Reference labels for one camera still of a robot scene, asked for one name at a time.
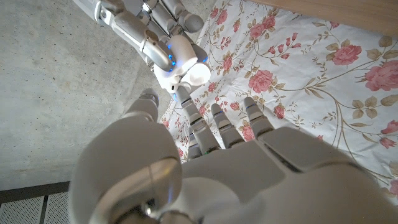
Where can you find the floral print backdrop curtain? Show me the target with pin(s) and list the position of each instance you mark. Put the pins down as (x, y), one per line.
(280, 77)

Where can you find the white AirPods case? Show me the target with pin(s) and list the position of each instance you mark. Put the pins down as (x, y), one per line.
(186, 53)

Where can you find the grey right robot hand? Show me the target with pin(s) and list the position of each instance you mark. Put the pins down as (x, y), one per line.
(133, 25)

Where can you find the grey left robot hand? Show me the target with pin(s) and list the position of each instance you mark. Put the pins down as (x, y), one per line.
(248, 180)

